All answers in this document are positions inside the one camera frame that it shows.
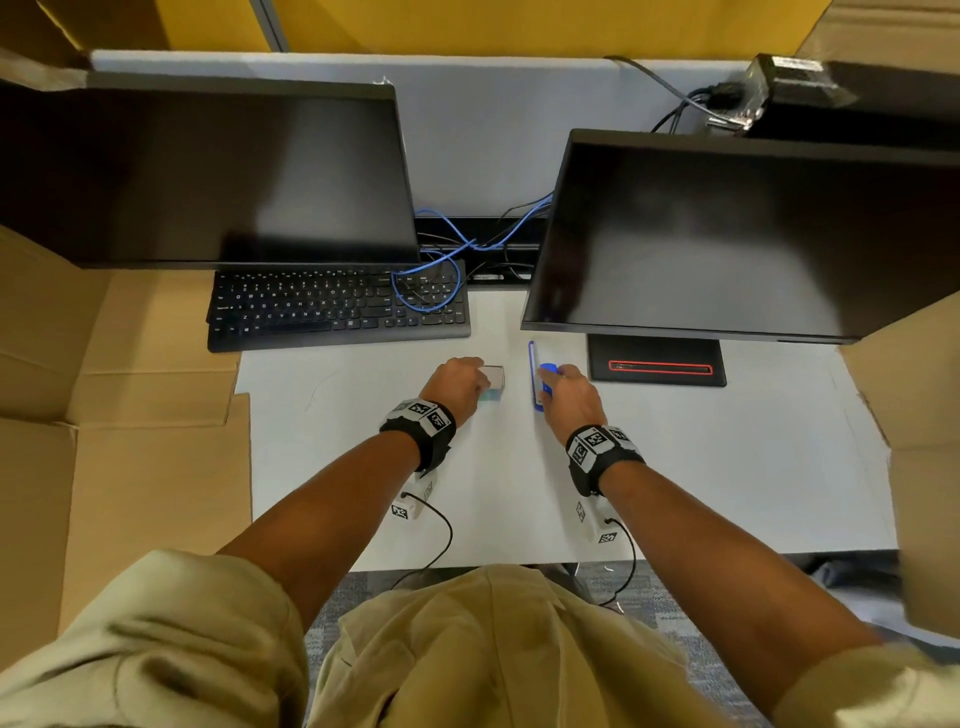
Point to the person's left hand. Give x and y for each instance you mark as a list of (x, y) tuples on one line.
[(454, 390)]

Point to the person's right hand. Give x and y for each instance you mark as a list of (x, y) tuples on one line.
[(574, 405)]

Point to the person's left fingers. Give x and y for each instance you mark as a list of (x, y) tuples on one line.
[(466, 365)]

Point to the person's right fingers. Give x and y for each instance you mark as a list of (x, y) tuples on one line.
[(559, 379)]

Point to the slim blue and white tool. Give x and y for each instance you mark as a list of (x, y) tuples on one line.
[(534, 375)]

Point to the small clear plastic box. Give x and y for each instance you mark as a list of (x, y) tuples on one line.
[(495, 384)]

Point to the person's left forearm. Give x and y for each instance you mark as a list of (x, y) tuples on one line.
[(337, 510)]

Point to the person's right forearm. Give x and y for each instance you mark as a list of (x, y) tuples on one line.
[(720, 570)]

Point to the black marker-tagged left wristband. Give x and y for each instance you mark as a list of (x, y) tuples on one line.
[(420, 427)]

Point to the black marker-tagged wristband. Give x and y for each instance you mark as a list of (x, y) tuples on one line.
[(602, 450), (420, 427)]

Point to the black marker-tagged right wristband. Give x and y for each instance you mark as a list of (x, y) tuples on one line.
[(602, 450)]

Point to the black keyboard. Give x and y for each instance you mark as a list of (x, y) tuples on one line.
[(315, 311)]

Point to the black monitor with red-lined stand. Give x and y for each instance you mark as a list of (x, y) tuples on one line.
[(735, 240)]

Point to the grey desk divider panel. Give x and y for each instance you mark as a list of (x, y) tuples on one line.
[(480, 135)]

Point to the beige shirt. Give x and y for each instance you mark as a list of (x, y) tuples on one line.
[(480, 652)]

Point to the black computer monitor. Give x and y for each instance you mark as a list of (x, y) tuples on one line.
[(195, 172)]

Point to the brown cardboard sheet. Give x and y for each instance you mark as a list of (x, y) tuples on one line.
[(112, 420)]

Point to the brown cardboard box flap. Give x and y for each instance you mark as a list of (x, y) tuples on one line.
[(919, 450)]

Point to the black mini computer box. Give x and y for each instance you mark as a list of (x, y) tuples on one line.
[(862, 97)]

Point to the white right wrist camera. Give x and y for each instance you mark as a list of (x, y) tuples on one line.
[(596, 521)]

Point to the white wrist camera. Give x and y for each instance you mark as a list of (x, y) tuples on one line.
[(596, 521), (412, 502)]

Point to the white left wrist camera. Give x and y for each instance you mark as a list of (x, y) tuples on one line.
[(412, 502)]

